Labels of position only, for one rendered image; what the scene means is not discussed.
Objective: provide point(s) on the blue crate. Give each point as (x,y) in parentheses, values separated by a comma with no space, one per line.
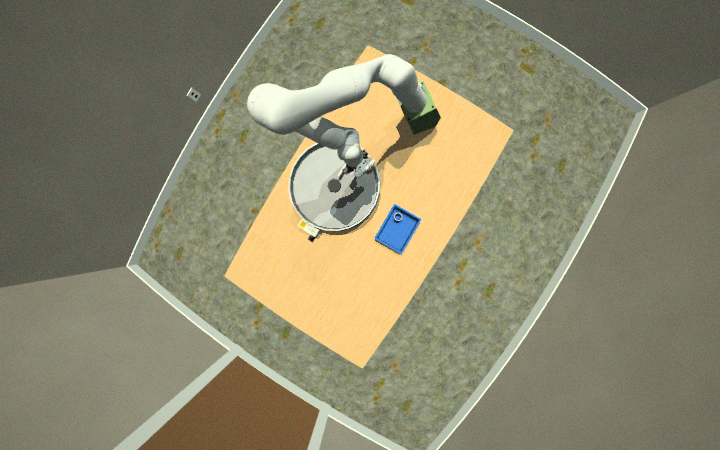
(397,233)

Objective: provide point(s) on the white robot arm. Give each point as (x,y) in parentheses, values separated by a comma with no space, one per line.
(284,111)

